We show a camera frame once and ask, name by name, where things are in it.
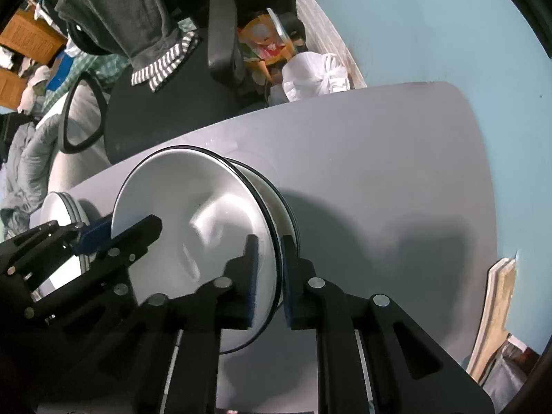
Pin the blue box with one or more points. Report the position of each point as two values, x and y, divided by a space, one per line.
60 71

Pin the white plate grey rim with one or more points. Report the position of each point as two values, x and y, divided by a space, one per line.
60 209

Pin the striped grey white cloth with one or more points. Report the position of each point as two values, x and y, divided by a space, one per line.
166 62

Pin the grey sweatpants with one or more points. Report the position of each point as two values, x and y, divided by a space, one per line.
120 8

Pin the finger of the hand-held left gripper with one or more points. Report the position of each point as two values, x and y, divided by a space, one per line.
92 237
133 241

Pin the wooden cabinet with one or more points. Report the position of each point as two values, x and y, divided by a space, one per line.
30 39

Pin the grey blanket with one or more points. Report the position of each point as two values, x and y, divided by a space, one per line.
26 172

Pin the wooden boards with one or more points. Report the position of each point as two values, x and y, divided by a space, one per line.
496 310

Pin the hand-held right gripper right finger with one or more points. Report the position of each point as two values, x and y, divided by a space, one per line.
290 284

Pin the yellow plastic toy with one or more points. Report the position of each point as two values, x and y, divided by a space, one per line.
267 43

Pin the green plaid cloth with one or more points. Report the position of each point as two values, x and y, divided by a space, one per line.
95 69

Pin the white plastic bag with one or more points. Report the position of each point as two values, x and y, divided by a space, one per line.
310 75

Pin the black office chair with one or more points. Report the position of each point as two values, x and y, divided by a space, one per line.
172 108

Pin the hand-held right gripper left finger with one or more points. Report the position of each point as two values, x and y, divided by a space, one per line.
252 284

